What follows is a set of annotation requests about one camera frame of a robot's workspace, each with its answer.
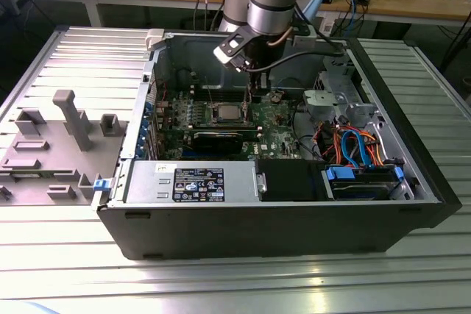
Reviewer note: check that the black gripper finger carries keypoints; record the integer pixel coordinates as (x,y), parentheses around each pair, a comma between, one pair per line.
(254,88)
(262,90)

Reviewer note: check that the small CPU plate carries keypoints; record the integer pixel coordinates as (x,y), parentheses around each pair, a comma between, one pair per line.
(230,112)

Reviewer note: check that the black RAM slot bank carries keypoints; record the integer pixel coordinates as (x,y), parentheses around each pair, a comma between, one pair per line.
(228,95)

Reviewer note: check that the CPU socket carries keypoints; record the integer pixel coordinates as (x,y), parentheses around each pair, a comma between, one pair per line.
(214,121)

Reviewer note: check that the black plastic bay cover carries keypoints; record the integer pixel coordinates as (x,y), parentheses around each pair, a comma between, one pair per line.
(290,181)

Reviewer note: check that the blue expansion slot clip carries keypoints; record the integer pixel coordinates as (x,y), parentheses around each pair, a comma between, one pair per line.
(149,108)
(140,151)
(145,124)
(142,140)

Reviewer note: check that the green motherboard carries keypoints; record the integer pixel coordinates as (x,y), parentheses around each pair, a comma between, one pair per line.
(274,134)

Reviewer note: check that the silver metal drive cage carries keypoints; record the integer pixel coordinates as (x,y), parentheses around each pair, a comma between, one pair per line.
(324,104)

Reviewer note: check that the black graphics card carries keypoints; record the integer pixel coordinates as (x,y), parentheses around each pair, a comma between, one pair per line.
(217,142)

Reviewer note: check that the white labelled box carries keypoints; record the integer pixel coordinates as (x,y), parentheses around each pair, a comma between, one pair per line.
(333,27)

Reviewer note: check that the black white rating label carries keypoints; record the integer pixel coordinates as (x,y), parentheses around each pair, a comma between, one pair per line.
(198,185)

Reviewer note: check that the hard disk in blue carrier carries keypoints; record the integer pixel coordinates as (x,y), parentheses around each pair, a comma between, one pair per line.
(340,174)

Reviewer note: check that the small white sticker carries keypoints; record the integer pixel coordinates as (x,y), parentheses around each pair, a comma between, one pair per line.
(162,167)

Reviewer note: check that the black open PC case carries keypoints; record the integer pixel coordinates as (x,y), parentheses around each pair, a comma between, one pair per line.
(257,233)

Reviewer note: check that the grey power supply unit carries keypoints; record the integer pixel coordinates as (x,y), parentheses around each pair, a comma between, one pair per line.
(147,185)

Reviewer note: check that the blue case latch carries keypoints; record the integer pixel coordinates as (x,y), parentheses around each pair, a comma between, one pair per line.
(102,185)

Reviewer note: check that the grey parts rack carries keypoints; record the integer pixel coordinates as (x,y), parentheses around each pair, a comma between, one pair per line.
(55,159)

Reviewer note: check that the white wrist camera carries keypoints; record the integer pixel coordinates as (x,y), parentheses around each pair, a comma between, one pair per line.
(230,51)

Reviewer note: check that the grey side wrist camera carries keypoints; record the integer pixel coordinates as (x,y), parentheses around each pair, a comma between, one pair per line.
(304,40)

